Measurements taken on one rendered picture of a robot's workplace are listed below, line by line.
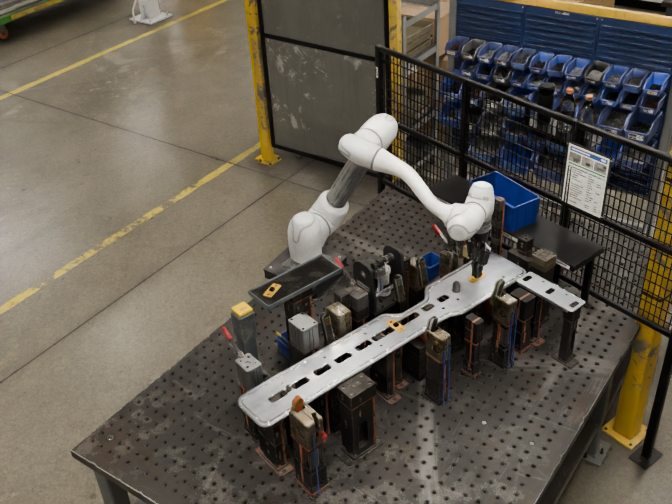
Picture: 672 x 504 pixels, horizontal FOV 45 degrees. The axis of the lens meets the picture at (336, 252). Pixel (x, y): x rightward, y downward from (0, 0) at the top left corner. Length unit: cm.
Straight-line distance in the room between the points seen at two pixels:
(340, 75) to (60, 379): 272
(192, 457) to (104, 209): 331
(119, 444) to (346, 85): 325
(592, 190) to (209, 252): 281
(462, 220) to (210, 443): 130
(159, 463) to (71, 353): 184
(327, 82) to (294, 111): 44
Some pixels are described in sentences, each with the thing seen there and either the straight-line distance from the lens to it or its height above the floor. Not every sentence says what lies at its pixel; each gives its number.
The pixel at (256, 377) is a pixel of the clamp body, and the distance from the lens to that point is 307.
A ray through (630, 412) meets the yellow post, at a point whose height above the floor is 18.
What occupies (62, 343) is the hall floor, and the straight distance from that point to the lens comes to 509.
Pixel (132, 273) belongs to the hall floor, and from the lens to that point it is 551.
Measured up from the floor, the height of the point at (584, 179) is 130.
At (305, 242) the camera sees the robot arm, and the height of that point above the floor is 98.
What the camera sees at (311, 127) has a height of 41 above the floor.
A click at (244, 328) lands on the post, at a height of 109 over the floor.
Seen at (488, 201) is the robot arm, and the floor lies 141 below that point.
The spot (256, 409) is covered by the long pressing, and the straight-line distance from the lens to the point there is 297.
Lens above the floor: 310
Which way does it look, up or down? 35 degrees down
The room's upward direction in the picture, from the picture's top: 3 degrees counter-clockwise
